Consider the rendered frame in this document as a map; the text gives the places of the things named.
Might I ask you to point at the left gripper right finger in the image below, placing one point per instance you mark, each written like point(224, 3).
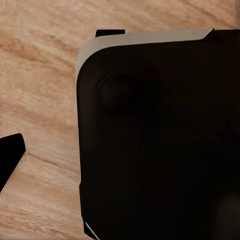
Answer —
point(232, 148)

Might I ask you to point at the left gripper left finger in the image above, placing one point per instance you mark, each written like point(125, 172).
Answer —
point(12, 149)

